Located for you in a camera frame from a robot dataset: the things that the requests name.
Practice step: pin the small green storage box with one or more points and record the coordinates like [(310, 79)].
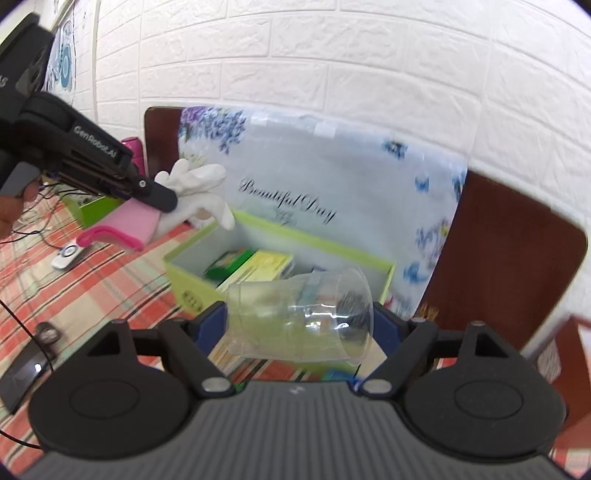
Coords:
[(99, 210)]

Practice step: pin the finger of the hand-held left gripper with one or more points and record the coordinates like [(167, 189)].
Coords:
[(157, 196)]

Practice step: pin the light green cardboard box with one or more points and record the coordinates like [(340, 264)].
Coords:
[(184, 277)]

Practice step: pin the wall poster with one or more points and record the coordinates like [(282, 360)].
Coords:
[(62, 60)]

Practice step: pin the red-brown cardboard box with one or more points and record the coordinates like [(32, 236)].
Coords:
[(572, 369)]

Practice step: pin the black phone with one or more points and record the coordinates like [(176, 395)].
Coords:
[(23, 376)]

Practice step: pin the brown wooden board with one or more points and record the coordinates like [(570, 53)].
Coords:
[(498, 277)]

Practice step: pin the person's left hand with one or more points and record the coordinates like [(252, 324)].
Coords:
[(11, 212)]

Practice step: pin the plaid tablecloth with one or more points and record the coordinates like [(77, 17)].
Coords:
[(115, 295)]

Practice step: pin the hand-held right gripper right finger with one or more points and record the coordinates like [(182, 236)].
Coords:
[(383, 327)]

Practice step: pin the white glove with pink cuff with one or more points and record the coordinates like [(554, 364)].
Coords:
[(203, 207)]

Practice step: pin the small plain green box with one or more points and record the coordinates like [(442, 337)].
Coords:
[(228, 263)]

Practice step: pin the floral printed board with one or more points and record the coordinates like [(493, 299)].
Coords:
[(346, 184)]

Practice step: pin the small white device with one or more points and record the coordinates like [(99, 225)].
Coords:
[(69, 254)]

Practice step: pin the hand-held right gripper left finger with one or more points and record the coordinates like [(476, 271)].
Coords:
[(212, 327)]

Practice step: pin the clear plastic cup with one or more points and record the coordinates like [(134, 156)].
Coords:
[(277, 318)]

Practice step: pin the small round metal object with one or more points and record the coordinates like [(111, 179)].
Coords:
[(47, 333)]

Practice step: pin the pink thermos bottle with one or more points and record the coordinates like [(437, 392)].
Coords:
[(136, 154)]

